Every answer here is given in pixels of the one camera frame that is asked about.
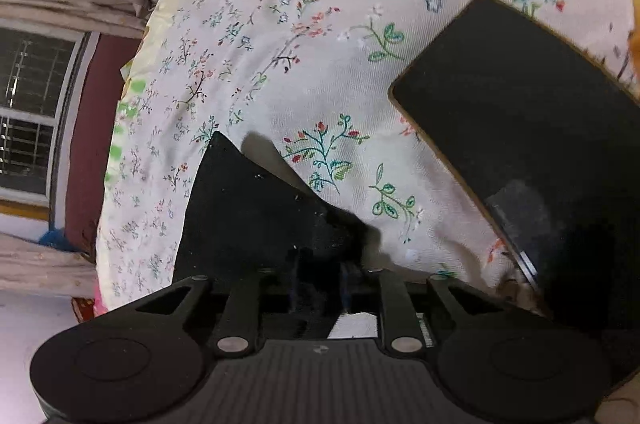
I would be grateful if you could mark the red bag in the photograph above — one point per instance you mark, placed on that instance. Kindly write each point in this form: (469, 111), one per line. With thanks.
(82, 308)

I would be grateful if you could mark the blue plastic bag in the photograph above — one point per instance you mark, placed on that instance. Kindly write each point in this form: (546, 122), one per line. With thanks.
(55, 238)

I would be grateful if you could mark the barred window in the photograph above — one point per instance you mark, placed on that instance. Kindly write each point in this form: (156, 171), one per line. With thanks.
(30, 104)

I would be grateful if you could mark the black board with brown edge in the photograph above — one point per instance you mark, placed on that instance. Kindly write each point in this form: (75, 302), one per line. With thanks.
(500, 104)

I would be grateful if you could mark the floral patchwork bed sheet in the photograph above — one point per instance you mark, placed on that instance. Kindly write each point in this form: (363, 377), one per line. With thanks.
(300, 54)

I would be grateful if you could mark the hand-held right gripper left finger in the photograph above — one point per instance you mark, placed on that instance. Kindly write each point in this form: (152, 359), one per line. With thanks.
(245, 304)

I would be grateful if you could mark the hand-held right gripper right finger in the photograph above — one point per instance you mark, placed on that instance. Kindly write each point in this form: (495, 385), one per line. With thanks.
(395, 309)

